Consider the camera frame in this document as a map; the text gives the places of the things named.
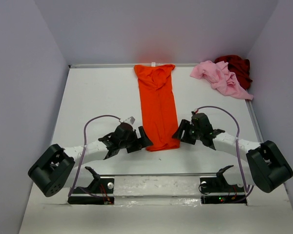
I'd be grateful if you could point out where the pink t shirt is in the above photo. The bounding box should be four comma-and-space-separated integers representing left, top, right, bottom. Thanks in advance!
190, 60, 253, 100

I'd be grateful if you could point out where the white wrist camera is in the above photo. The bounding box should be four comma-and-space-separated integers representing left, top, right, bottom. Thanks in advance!
191, 108, 199, 115
119, 116, 135, 125

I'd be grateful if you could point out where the orange t shirt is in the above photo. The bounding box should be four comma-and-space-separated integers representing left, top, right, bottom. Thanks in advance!
134, 64, 180, 152

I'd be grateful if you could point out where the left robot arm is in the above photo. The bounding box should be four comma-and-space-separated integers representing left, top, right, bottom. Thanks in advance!
28, 122, 153, 197

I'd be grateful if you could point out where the dark red t shirt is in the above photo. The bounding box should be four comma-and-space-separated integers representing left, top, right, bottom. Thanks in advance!
214, 55, 252, 90

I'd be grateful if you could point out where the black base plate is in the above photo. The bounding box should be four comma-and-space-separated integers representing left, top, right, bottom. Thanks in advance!
198, 177, 247, 205
68, 177, 115, 205

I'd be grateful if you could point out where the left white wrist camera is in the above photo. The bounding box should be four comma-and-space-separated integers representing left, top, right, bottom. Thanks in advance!
119, 116, 135, 125

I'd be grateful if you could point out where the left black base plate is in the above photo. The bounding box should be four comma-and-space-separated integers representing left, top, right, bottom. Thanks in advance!
68, 177, 115, 205

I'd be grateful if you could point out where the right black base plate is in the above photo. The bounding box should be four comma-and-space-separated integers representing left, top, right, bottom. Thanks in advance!
198, 177, 247, 205

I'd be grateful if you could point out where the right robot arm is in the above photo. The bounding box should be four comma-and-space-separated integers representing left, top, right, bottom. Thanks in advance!
172, 113, 293, 193

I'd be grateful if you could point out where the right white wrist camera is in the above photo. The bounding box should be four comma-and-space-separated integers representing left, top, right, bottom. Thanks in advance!
191, 108, 199, 115

